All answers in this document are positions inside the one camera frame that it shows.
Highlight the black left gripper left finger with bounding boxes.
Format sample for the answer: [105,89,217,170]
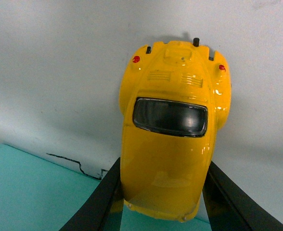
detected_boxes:
[60,158,124,231]

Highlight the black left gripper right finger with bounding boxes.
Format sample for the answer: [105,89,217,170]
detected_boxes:
[203,162,283,231]

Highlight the yellow beetle toy car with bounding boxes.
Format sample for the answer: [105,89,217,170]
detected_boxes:
[119,38,231,222]

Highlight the turquoise plastic bin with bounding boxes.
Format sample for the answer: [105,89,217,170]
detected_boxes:
[0,143,212,231]

